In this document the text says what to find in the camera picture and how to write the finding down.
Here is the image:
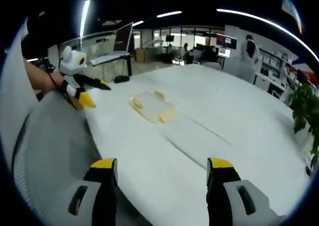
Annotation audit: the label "long curved ceiling light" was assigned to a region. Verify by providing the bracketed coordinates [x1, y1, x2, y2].
[216, 8, 319, 63]

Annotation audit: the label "small desk monitor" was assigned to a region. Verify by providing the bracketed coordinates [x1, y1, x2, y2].
[217, 48, 232, 59]

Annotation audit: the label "cardboard box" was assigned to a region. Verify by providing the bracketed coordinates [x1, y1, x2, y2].
[134, 49, 147, 62]

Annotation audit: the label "white storage shelves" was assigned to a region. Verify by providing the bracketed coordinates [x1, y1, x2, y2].
[259, 48, 296, 87]

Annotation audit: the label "grey mesh office chair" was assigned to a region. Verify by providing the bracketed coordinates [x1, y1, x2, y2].
[11, 90, 107, 226]

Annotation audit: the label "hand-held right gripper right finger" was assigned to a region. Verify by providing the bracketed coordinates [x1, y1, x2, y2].
[205, 157, 287, 226]

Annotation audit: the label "computer monitor on stand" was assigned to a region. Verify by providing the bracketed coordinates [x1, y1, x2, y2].
[113, 21, 134, 53]

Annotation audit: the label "black computer mouse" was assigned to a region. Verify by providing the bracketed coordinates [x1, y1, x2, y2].
[113, 75, 131, 84]

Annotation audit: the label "wall screen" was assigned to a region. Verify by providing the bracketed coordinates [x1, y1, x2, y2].
[216, 33, 238, 50]

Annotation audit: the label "translucent plastic buckle part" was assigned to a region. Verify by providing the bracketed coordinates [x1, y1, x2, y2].
[149, 105, 179, 124]

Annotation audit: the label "clear bag with yellow trim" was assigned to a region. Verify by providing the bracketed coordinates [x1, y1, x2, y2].
[129, 90, 166, 115]

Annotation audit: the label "person's white shirt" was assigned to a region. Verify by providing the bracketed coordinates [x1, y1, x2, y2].
[0, 18, 39, 162]

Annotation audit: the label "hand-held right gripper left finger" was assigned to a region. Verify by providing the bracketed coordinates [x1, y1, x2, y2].
[58, 157, 119, 226]

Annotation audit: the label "white standing desk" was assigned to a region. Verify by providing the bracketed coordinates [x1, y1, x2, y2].
[89, 51, 133, 77]

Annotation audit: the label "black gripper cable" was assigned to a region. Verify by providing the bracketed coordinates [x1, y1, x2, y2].
[46, 58, 64, 89]

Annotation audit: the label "green potted plant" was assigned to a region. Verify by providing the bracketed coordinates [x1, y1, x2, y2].
[286, 83, 319, 155]

